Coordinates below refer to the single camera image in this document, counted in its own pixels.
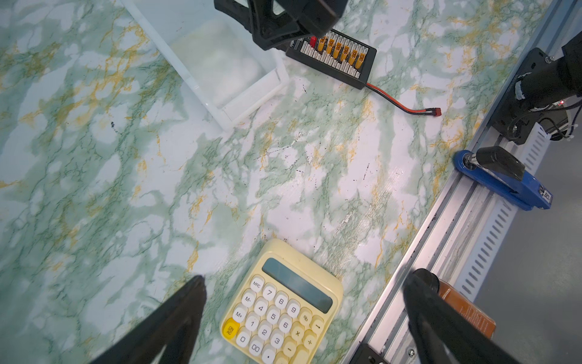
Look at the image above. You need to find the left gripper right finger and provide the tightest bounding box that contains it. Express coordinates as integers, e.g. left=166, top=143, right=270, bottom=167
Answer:
left=403, top=268, right=518, bottom=363

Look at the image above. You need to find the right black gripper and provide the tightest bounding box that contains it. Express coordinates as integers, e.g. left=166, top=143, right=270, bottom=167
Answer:
left=214, top=0, right=348, bottom=50

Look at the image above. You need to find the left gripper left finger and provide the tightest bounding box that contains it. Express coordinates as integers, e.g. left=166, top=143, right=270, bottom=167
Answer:
left=93, top=275, right=207, bottom=363

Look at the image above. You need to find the white plastic bin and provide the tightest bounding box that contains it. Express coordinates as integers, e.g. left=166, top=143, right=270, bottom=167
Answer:
left=124, top=0, right=289, bottom=130

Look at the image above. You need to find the brown spice bottle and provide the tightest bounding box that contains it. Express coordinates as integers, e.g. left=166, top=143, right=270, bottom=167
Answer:
left=430, top=273, right=497, bottom=339

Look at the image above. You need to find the black battery charging board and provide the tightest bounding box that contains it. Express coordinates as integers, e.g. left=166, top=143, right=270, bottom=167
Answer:
left=285, top=30, right=377, bottom=89

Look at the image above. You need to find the yellow calculator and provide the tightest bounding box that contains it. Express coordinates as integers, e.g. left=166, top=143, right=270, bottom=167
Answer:
left=221, top=239, right=343, bottom=363

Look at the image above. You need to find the blue black handheld tool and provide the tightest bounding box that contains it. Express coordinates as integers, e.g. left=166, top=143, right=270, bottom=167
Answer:
left=453, top=146, right=553, bottom=211

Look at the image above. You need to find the aluminium front frame rail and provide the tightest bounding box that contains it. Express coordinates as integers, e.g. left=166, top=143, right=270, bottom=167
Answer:
left=340, top=1, right=581, bottom=363

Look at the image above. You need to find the red black charger cable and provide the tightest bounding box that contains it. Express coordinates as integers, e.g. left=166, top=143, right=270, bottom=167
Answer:
left=364, top=83, right=443, bottom=118

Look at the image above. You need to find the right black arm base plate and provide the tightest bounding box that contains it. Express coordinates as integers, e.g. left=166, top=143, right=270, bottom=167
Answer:
left=490, top=48, right=572, bottom=145

